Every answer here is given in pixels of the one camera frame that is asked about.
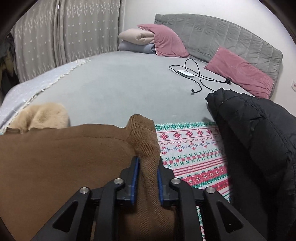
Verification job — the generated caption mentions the dark clothes hanging on wall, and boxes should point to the dark clothes hanging on wall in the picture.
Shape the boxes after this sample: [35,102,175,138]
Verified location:
[0,33,20,97]

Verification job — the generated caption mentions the grey dotted curtain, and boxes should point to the grey dotted curtain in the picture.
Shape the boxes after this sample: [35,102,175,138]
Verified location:
[11,0,126,82]

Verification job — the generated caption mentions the grey quilted headboard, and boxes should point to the grey quilted headboard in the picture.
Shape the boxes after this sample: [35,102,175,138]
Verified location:
[154,14,283,96]

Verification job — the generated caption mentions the patterned handmade knit blanket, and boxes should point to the patterned handmade knit blanket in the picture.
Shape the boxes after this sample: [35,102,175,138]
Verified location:
[154,121,234,241]

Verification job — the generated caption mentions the pink pillow near headboard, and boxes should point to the pink pillow near headboard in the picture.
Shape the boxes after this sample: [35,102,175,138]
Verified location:
[204,47,273,99]

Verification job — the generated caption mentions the blue-grey folded duvet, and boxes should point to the blue-grey folded duvet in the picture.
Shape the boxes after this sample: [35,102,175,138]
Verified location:
[118,41,156,54]

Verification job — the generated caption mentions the black puffer jacket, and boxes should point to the black puffer jacket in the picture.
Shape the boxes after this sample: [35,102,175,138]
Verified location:
[206,89,295,240]

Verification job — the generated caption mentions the pink pillow far corner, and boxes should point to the pink pillow far corner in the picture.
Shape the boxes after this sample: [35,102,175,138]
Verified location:
[137,24,189,58]

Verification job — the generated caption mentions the black charger cable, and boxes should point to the black charger cable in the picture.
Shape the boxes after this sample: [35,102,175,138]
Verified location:
[168,58,233,95]

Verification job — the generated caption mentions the beige folded duvet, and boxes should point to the beige folded duvet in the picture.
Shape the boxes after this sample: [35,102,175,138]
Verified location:
[118,28,154,45]

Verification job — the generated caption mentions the brown coat with fur collar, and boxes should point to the brown coat with fur collar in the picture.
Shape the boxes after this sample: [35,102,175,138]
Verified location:
[1,114,175,240]

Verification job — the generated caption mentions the white power bank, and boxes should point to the white power bank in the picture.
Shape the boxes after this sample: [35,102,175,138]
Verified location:
[177,70,195,78]

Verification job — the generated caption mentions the grey bed sheet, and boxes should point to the grey bed sheet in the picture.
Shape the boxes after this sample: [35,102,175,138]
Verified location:
[14,50,258,130]

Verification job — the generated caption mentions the wall socket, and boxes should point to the wall socket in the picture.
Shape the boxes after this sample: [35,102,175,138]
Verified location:
[292,81,296,91]

